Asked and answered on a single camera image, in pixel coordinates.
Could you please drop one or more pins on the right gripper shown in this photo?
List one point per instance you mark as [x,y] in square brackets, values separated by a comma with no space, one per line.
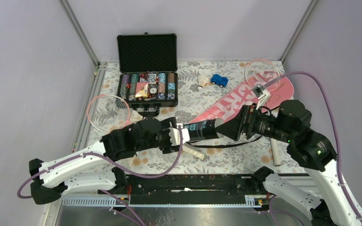
[242,122]

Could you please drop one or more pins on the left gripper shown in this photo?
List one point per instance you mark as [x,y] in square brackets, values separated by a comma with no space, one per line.
[167,124]

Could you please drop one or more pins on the white shuttlecock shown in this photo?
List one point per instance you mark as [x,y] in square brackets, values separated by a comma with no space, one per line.
[135,116]
[202,80]

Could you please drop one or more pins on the black shuttlecock tube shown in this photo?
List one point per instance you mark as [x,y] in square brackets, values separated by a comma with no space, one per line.
[203,130]

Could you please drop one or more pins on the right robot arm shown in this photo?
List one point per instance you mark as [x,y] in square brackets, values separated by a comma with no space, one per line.
[312,151]

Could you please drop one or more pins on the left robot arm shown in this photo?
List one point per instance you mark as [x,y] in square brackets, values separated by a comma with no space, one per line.
[52,179]

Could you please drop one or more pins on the blue toy car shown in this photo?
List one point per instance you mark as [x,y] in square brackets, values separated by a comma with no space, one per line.
[221,81]

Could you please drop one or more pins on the pink racket bag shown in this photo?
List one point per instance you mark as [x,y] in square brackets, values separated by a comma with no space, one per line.
[228,106]

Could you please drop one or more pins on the pink racket on bag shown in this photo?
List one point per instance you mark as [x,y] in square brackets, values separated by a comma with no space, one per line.
[260,72]

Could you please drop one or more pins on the pink racket on left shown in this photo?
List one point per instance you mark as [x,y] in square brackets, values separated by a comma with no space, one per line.
[110,114]

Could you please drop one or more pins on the black poker chip case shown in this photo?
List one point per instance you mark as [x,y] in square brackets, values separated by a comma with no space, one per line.
[149,79]

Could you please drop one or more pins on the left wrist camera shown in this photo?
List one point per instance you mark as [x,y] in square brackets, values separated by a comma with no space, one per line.
[179,135]

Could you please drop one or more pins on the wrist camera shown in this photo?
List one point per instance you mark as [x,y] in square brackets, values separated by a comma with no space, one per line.
[179,135]
[262,94]

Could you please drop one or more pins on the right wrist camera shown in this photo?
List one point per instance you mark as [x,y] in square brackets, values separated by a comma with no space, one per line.
[262,94]

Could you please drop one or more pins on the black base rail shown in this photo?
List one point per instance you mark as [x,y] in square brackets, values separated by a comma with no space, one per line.
[190,189]

